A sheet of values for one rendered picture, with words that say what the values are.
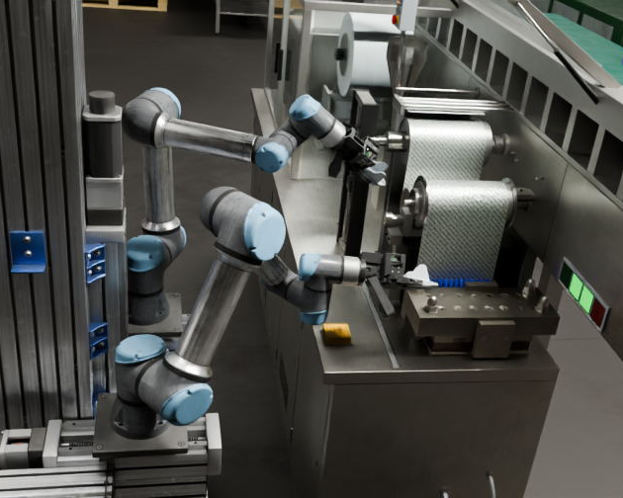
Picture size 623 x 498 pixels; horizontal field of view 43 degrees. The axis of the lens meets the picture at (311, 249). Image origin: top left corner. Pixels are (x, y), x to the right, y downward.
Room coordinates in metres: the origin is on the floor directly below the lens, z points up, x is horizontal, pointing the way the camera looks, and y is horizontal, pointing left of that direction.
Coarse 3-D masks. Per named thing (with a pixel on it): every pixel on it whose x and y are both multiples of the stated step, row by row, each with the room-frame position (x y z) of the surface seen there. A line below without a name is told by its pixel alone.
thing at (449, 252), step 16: (432, 240) 2.01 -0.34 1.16; (448, 240) 2.02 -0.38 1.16; (464, 240) 2.03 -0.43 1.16; (480, 240) 2.04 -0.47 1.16; (496, 240) 2.05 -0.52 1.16; (432, 256) 2.01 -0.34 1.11; (448, 256) 2.02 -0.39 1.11; (464, 256) 2.03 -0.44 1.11; (480, 256) 2.04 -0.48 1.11; (496, 256) 2.05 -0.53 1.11; (432, 272) 2.02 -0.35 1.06; (448, 272) 2.02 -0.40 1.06; (464, 272) 2.03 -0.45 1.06; (480, 272) 2.04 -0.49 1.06
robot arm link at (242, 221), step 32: (224, 192) 1.64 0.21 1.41; (224, 224) 1.57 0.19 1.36; (256, 224) 1.53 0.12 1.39; (224, 256) 1.53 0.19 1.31; (256, 256) 1.52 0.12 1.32; (224, 288) 1.51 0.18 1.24; (192, 320) 1.49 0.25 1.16; (224, 320) 1.50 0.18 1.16; (192, 352) 1.45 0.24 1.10; (160, 384) 1.42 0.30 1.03; (192, 384) 1.42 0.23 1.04; (160, 416) 1.40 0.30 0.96; (192, 416) 1.41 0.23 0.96
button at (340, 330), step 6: (324, 324) 1.89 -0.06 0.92; (330, 324) 1.89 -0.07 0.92; (336, 324) 1.90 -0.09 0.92; (342, 324) 1.90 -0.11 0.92; (324, 330) 1.86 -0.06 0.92; (330, 330) 1.86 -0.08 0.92; (336, 330) 1.87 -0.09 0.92; (342, 330) 1.87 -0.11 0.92; (348, 330) 1.87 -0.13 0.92; (324, 336) 1.86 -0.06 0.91; (330, 336) 1.83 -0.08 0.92; (336, 336) 1.84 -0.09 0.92; (342, 336) 1.84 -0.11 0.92; (348, 336) 1.84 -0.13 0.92; (330, 342) 1.83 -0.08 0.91; (336, 342) 1.83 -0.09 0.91; (342, 342) 1.83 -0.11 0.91; (348, 342) 1.84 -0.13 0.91
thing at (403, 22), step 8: (400, 0) 2.60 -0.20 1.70; (408, 0) 2.58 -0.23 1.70; (416, 0) 2.58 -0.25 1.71; (400, 8) 2.58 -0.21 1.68; (408, 8) 2.58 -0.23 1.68; (416, 8) 2.59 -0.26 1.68; (400, 16) 2.58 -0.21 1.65; (408, 16) 2.58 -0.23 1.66; (400, 24) 2.58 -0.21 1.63; (408, 24) 2.58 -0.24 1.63
